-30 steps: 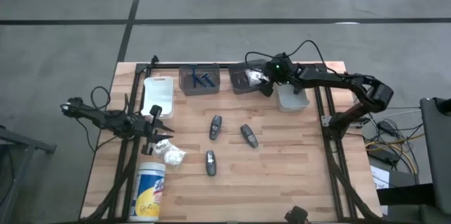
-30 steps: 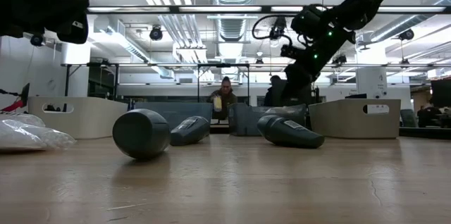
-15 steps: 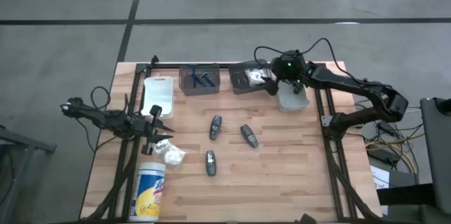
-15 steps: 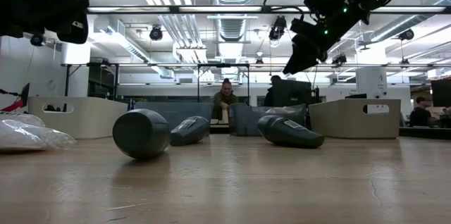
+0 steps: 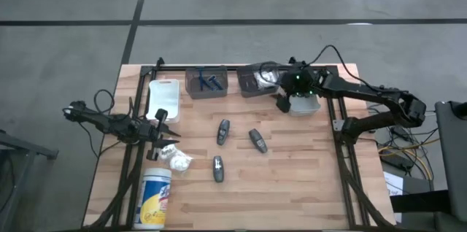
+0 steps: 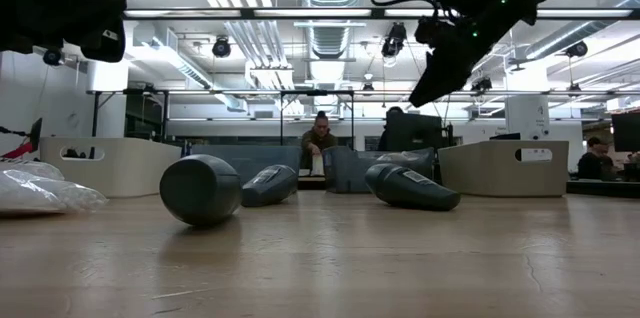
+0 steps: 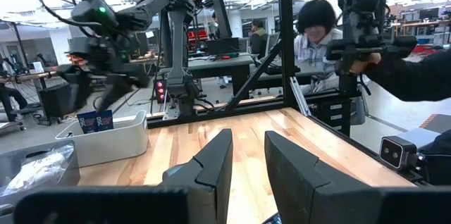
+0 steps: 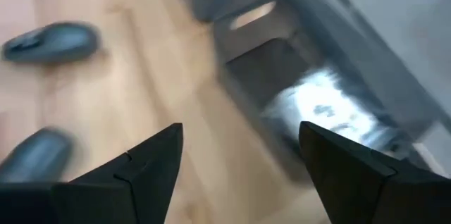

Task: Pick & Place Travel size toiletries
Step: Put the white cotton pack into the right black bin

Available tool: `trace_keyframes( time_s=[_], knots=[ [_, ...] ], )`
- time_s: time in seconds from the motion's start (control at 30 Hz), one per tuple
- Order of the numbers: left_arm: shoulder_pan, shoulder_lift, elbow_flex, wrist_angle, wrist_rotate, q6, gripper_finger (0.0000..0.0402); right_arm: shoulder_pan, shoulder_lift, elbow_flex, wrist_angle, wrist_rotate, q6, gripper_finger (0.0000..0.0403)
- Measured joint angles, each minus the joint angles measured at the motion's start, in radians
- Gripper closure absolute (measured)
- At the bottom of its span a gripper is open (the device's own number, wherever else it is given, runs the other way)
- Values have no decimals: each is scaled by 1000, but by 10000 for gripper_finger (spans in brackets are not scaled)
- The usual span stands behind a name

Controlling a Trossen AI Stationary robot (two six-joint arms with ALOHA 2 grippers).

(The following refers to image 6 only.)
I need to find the white plastic bin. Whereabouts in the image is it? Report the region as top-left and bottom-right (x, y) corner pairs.
(39, 136), (182, 198)

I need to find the person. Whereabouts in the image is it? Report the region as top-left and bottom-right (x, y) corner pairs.
(299, 110), (339, 178)
(577, 136), (620, 182)
(377, 105), (405, 152)

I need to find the smoky transparent plastic bin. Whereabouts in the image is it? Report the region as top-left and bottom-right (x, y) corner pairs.
(190, 144), (302, 194)
(322, 145), (435, 194)

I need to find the black overhead camera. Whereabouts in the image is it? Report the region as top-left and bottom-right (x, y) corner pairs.
(380, 21), (408, 59)

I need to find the small black monitor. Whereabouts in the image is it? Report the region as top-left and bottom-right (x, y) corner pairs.
(27, 117), (44, 154)

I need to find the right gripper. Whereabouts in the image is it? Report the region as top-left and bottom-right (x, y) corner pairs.
(408, 0), (531, 109)

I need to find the black ceiling spotlight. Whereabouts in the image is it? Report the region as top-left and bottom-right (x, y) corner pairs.
(42, 47), (64, 67)
(211, 36), (232, 59)
(566, 40), (590, 59)

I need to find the red object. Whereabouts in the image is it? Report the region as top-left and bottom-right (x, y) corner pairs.
(0, 140), (35, 160)

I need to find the black key fob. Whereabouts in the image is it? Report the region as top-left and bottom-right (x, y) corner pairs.
(158, 153), (244, 227)
(241, 164), (300, 208)
(363, 162), (462, 212)

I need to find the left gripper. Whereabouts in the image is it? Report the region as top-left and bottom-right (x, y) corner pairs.
(0, 0), (127, 64)

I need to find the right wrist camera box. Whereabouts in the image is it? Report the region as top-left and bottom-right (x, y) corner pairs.
(413, 15), (451, 50)

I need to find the light grey plastic bin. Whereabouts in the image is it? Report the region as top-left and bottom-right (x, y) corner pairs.
(437, 139), (570, 198)

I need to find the black workstation frame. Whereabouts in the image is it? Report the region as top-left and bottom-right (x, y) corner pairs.
(89, 87), (356, 147)

